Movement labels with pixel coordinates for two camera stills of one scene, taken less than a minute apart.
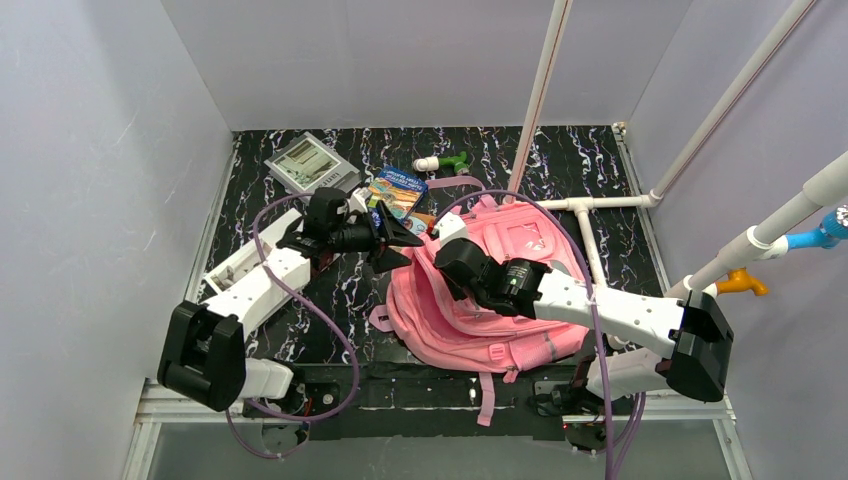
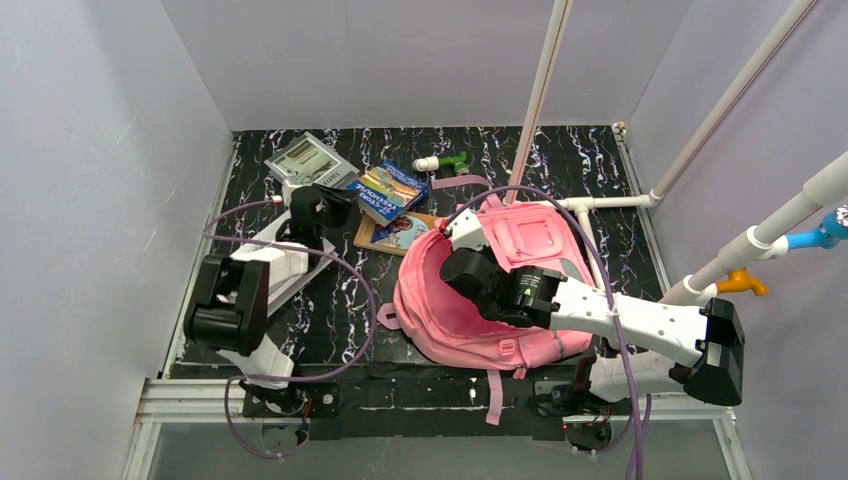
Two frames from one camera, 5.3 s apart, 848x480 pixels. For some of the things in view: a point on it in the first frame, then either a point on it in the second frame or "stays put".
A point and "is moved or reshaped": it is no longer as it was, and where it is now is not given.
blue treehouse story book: (400, 193) is moved or reshaped
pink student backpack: (436, 326) stays put
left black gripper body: (382, 238) to (337, 206)
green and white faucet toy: (433, 163) stays put
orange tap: (739, 280) stays put
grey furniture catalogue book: (306, 165) stays put
